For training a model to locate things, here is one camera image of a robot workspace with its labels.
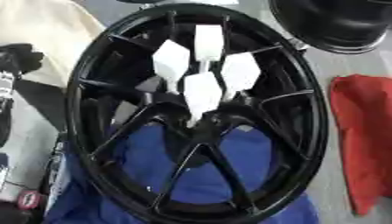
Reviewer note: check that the black spoked wheel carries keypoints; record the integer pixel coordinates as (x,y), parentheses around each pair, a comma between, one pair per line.
(301,122)

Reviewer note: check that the white pin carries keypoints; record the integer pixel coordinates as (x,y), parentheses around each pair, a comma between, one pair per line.
(202,93)
(171,61)
(208,42)
(240,71)

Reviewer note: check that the red cloth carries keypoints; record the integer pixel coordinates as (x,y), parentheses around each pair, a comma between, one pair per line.
(365,131)

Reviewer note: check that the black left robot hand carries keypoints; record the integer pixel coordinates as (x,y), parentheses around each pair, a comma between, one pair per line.
(18,58)

